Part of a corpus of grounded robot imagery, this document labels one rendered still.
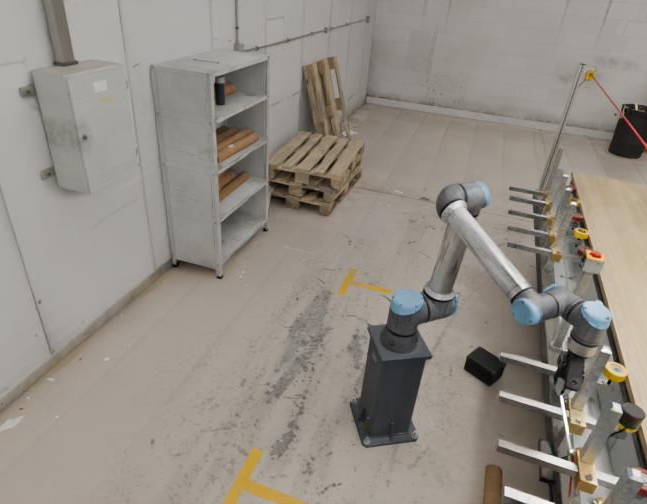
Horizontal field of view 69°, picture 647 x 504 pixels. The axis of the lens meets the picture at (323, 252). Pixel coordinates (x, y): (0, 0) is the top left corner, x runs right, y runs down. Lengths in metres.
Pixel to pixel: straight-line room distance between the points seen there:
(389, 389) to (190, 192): 2.01
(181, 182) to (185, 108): 0.55
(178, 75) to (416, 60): 6.43
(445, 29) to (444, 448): 7.48
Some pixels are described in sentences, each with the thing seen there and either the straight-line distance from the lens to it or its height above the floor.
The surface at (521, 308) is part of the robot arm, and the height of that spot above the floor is 1.25.
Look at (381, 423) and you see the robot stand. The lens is 2.66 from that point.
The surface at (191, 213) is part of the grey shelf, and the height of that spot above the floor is 0.53.
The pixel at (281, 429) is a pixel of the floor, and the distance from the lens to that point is 2.74.
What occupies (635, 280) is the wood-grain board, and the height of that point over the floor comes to 0.90.
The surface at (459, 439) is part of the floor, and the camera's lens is 2.88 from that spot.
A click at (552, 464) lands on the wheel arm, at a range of 1.81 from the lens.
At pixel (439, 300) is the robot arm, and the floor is 0.87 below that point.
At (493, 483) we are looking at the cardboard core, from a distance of 2.68.
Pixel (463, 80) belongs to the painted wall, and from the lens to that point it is 9.19.
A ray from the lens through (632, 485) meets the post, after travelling 1.52.
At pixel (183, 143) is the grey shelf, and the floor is 1.06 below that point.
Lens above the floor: 2.16
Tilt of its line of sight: 31 degrees down
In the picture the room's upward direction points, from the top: 5 degrees clockwise
